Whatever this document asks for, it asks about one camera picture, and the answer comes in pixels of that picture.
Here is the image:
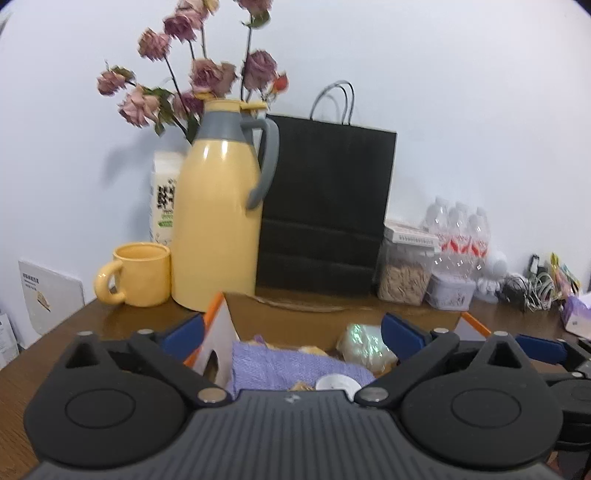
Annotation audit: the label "small lavender tub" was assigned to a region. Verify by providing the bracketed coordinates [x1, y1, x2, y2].
[426, 271, 476, 311]

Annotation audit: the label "tangle of cables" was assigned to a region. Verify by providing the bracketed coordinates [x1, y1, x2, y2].
[501, 272, 561, 312]

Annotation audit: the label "colourful snack packets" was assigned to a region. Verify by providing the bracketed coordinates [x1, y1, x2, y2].
[547, 253, 583, 296]

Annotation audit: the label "white round lid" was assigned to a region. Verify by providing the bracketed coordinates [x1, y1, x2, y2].
[315, 374, 363, 393]

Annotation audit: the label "dried pink rose bouquet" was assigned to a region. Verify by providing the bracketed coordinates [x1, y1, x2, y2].
[97, 0, 291, 139]

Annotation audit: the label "yellow thermos jug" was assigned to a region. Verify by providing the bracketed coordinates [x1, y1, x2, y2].
[171, 98, 280, 312]

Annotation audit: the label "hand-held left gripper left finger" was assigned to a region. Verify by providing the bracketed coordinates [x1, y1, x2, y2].
[65, 312, 232, 409]

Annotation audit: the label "red cardboard box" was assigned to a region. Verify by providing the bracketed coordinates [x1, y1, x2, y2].
[185, 292, 492, 388]

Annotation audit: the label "white board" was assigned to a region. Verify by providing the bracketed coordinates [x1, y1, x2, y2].
[18, 258, 85, 337]

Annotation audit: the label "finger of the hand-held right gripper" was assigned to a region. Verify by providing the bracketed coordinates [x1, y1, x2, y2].
[514, 333, 591, 370]

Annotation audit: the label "white flat box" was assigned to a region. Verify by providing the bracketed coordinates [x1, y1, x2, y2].
[383, 220, 441, 252]

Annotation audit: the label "yellow mug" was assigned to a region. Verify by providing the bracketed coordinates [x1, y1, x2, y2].
[93, 242, 172, 308]

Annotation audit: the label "purple knitted cloth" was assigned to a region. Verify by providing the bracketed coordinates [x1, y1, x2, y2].
[229, 336, 377, 398]

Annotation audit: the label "person's clothed leg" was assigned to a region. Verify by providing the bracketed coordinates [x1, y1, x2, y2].
[547, 453, 591, 480]

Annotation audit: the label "purple tissue box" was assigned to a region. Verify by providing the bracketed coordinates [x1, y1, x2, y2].
[561, 292, 591, 335]

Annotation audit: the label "white milk carton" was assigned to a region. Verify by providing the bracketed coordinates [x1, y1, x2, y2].
[150, 151, 185, 245]

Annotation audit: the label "black paper bag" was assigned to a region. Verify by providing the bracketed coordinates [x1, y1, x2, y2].
[255, 80, 398, 296]

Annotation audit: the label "iridescent plastic bag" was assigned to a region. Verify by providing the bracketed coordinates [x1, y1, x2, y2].
[336, 323, 399, 372]

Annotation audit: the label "white robot toy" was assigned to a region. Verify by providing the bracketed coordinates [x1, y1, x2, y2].
[478, 251, 509, 303]

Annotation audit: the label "clear jar of seeds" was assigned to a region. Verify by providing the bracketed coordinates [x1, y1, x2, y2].
[376, 240, 437, 306]

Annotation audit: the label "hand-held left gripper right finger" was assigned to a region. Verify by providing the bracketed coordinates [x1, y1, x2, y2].
[355, 312, 526, 409]

